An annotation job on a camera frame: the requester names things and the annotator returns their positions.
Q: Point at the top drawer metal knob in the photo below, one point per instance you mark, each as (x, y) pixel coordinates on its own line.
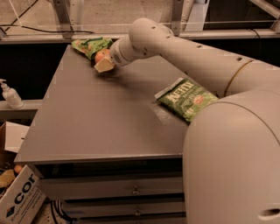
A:
(135, 191)

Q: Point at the white pump lotion bottle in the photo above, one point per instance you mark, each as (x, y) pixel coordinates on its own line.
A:
(11, 96)

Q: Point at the red apple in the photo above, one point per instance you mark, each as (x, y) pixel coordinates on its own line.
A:
(103, 53)

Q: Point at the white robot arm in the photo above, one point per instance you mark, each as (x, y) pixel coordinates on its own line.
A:
(231, 154)

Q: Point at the green Kettle chips bag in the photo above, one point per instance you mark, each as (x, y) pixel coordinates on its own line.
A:
(186, 98)

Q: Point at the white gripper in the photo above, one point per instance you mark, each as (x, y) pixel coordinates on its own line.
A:
(117, 55)

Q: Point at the white cardboard box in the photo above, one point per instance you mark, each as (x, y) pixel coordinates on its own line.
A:
(20, 196)

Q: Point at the drawer metal knob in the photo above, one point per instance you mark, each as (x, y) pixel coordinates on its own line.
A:
(135, 191)
(138, 213)

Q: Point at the grey drawer cabinet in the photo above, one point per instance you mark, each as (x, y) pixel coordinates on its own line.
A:
(97, 136)

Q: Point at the crumpled green rice chip bag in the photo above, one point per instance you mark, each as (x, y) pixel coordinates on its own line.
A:
(91, 46)

